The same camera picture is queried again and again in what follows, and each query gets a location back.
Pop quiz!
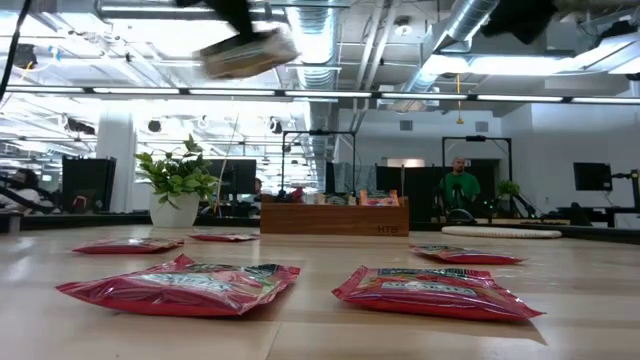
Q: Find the red strawberry tea packet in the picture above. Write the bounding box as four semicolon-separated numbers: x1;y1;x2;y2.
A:
408;243;525;266
56;253;302;319
331;265;546;322
188;232;260;244
71;237;186;256

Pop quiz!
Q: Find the wooden three-compartment tea box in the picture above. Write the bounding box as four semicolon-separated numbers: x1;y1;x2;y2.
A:
259;195;410;238

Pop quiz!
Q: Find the long ceiling light strip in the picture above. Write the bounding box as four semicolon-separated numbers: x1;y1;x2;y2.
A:
0;84;640;106

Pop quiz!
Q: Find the black computer monitor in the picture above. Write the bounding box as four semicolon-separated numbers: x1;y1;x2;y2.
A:
207;158;258;196

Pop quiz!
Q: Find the green plant in white pot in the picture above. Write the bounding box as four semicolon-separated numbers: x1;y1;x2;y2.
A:
134;134;221;230

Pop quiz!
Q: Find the black tower cabinet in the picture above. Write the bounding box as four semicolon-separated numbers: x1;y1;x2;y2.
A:
61;156;118;214

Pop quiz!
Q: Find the yellow hanging pendant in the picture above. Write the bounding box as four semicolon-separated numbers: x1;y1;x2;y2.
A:
454;74;465;126

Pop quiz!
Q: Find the background green plant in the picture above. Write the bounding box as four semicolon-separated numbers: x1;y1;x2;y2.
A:
495;179;524;211

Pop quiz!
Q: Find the silver ribbed ventilation duct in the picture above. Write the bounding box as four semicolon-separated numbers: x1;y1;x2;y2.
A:
284;0;349;166

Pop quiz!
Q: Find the black background rig frame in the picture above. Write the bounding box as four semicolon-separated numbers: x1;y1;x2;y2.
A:
441;134;514;211
281;129;357;197

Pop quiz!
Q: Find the silver smooth ventilation duct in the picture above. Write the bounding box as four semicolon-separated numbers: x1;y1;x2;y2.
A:
399;0;501;96

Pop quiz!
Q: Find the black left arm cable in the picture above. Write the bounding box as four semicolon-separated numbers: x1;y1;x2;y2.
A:
0;0;32;101

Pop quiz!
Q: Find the black wall screen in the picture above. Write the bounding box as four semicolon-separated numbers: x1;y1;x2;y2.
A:
573;161;614;192

